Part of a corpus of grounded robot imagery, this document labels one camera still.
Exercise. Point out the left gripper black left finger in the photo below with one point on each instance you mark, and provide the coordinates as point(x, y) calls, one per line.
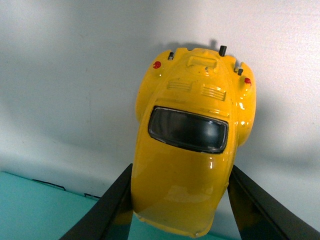
point(111, 217)

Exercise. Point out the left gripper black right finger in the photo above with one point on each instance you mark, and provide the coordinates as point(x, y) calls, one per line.
point(259, 216)

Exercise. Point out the yellow beetle toy car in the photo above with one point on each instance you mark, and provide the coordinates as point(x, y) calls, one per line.
point(194, 109)

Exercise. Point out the turquoise plastic bin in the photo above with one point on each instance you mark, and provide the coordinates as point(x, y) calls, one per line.
point(30, 210)

